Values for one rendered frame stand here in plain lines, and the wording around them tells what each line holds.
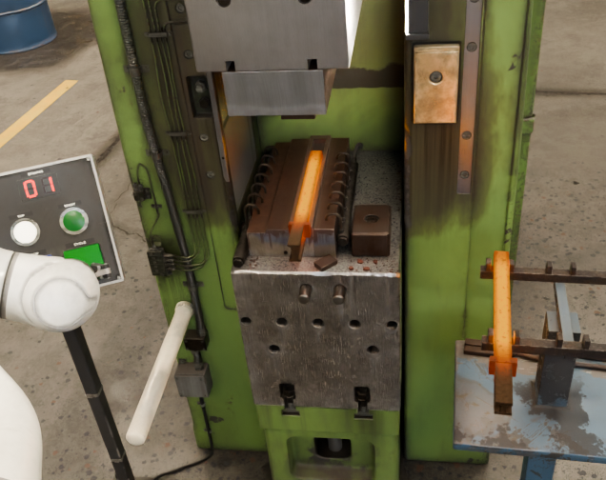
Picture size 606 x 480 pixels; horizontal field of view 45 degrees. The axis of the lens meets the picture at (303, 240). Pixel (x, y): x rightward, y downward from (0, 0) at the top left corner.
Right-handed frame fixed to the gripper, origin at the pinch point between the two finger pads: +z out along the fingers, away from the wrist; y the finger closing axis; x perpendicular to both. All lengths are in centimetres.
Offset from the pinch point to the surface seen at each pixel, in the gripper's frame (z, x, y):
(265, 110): -2.7, 22.6, 42.5
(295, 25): -14, 36, 49
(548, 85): 248, 19, 262
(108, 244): 13.2, 3.0, 5.6
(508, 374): -37, -31, 66
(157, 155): 25.9, 19.6, 20.8
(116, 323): 150, -37, -7
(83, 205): 13.2, 12.3, 2.7
